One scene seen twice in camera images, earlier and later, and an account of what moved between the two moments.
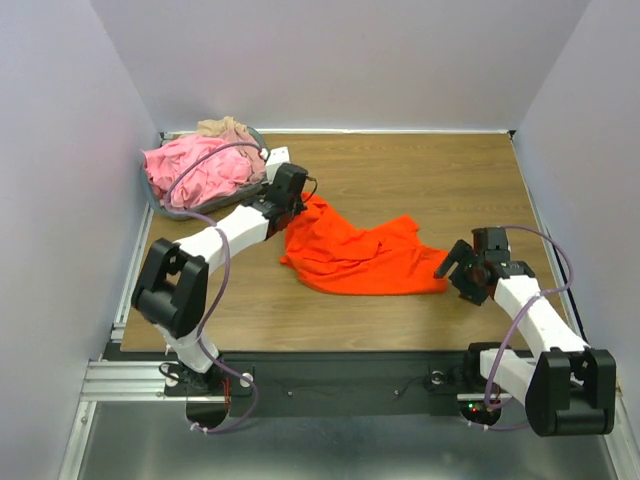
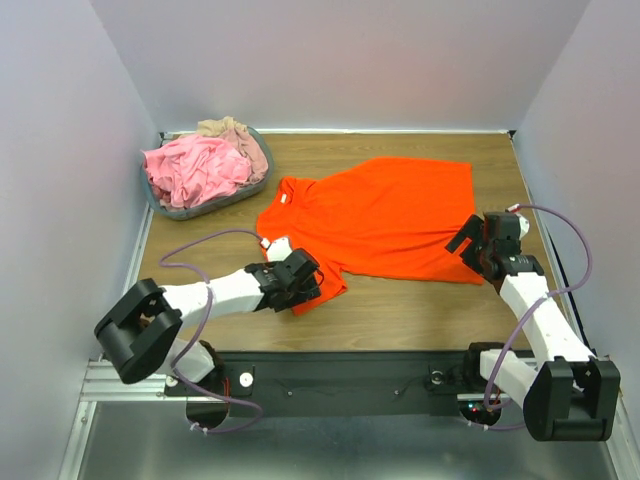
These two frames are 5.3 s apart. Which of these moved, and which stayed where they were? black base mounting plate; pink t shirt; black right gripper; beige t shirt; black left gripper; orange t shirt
Moved: black right gripper; black left gripper; orange t shirt
Stayed: pink t shirt; black base mounting plate; beige t shirt
